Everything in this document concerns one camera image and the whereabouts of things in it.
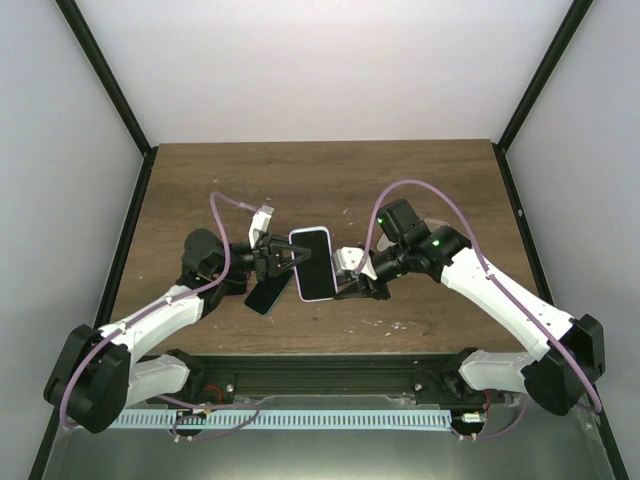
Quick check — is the lilac phone case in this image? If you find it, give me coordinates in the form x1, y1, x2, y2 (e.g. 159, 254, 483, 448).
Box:
288, 226, 339, 304

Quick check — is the black left table edge rail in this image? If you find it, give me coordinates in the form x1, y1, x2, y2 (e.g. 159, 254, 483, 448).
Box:
28, 146, 159, 480

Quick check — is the black table edge rail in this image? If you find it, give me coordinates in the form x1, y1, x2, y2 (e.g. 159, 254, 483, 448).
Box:
492, 143, 630, 480
28, 146, 159, 480

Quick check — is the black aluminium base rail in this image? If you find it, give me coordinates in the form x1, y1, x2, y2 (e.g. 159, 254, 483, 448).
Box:
144, 349, 506, 409

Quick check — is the black left frame post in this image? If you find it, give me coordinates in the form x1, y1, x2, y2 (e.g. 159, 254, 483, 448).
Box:
55, 0, 152, 157

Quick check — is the teal phone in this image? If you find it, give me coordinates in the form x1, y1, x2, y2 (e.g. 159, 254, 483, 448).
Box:
244, 271, 293, 316

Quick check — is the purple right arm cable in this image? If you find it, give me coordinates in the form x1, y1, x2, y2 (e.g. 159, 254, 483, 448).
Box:
359, 180, 604, 442

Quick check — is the beige phone case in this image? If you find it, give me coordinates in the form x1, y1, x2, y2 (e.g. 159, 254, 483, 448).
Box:
376, 235, 394, 251

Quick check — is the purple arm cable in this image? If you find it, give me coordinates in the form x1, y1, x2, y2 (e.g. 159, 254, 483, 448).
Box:
58, 192, 261, 444
359, 180, 604, 442

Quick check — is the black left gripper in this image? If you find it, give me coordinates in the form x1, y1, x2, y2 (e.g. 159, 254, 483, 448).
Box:
212, 232, 312, 282

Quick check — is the light blue phone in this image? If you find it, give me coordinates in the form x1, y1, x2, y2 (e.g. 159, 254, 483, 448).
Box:
290, 229, 336, 301

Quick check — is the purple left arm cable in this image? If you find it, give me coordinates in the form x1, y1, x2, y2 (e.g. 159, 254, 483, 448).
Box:
58, 192, 261, 444

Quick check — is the grey metal front plate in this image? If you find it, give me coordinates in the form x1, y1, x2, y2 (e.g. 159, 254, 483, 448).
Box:
44, 398, 614, 479

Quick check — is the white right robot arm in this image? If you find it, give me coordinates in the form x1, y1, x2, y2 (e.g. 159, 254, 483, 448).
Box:
333, 199, 605, 416

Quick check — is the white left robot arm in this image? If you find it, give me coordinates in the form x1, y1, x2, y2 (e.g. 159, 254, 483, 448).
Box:
43, 229, 312, 433

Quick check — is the black right frame post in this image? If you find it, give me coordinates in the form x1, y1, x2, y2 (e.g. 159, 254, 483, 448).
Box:
497, 0, 593, 152

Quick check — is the light blue slotted cable duct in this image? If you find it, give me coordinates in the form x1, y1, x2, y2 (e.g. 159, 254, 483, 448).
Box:
111, 409, 452, 432

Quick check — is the clear phone case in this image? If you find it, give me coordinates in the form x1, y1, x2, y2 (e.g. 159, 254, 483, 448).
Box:
424, 218, 448, 232

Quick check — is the black right table edge rail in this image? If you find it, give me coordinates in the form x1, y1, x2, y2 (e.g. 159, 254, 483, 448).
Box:
492, 143, 630, 480

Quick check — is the black frame post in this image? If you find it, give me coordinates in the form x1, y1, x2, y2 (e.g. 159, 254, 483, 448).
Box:
497, 0, 593, 152
55, 0, 152, 157

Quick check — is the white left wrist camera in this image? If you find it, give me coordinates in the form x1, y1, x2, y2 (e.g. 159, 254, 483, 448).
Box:
248, 205, 274, 247

